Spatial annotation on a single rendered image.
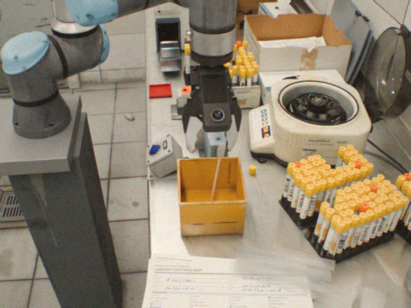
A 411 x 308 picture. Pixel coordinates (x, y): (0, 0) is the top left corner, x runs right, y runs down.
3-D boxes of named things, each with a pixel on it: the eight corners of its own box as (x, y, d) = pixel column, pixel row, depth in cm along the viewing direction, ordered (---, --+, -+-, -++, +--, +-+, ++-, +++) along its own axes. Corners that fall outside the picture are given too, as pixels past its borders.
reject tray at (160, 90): (148, 86, 134) (148, 84, 134) (171, 85, 135) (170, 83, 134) (149, 98, 129) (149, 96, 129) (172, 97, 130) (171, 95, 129)
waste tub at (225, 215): (178, 191, 99) (176, 158, 93) (237, 189, 100) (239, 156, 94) (179, 237, 89) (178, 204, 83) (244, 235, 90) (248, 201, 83)
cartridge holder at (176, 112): (170, 108, 125) (169, 97, 123) (201, 106, 126) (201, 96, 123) (171, 119, 121) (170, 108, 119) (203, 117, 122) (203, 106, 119)
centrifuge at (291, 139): (246, 111, 124) (250, 74, 116) (350, 115, 123) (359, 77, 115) (250, 168, 105) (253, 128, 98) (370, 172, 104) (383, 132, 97)
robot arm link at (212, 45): (238, 34, 67) (185, 35, 66) (237, 60, 70) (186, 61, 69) (233, 15, 72) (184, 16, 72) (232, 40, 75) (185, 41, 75)
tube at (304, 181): (301, 219, 92) (310, 183, 85) (293, 220, 92) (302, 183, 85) (300, 213, 93) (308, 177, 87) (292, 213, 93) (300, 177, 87)
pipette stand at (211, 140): (198, 151, 110) (198, 119, 104) (225, 149, 111) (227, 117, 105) (203, 178, 103) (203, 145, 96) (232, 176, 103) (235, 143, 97)
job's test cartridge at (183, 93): (178, 105, 124) (177, 86, 120) (194, 104, 124) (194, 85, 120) (178, 113, 121) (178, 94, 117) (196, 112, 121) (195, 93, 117)
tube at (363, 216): (347, 255, 85) (361, 219, 78) (344, 248, 86) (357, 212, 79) (355, 253, 85) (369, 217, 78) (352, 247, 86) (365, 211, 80)
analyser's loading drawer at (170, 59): (158, 43, 153) (158, 29, 150) (177, 42, 154) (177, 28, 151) (160, 71, 138) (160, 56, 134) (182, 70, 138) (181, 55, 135)
